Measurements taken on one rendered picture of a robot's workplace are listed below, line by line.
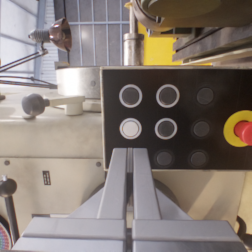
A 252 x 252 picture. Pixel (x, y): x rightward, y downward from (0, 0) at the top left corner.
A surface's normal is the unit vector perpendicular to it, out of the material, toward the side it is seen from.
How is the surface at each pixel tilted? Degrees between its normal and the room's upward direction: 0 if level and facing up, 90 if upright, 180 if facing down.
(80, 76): 58
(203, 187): 90
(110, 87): 90
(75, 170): 90
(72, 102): 145
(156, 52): 90
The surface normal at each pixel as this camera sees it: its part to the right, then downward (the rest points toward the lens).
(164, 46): -0.03, 0.26
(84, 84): -0.50, 0.23
